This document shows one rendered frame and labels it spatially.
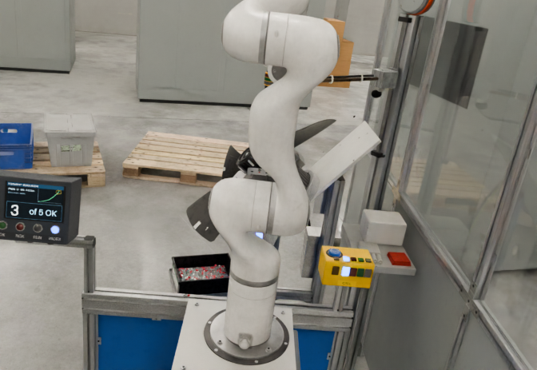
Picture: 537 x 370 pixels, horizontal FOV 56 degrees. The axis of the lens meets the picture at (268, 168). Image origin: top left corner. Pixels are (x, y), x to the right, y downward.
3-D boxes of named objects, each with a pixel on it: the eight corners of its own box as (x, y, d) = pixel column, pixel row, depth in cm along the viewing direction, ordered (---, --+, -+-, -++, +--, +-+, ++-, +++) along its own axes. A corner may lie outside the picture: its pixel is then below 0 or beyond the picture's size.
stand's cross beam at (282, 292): (310, 296, 231) (312, 288, 229) (312, 301, 227) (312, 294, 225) (270, 293, 229) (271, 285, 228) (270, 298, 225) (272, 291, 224)
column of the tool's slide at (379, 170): (338, 348, 281) (409, 13, 216) (348, 356, 275) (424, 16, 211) (331, 351, 277) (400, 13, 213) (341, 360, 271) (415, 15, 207)
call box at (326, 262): (362, 275, 172) (368, 248, 169) (369, 292, 163) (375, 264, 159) (316, 271, 171) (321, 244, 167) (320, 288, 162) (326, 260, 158)
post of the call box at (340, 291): (340, 306, 173) (347, 276, 168) (342, 312, 170) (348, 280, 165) (332, 305, 172) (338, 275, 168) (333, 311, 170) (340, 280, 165)
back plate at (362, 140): (248, 210, 241) (247, 208, 240) (359, 113, 225) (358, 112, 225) (249, 272, 191) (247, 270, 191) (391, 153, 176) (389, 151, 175)
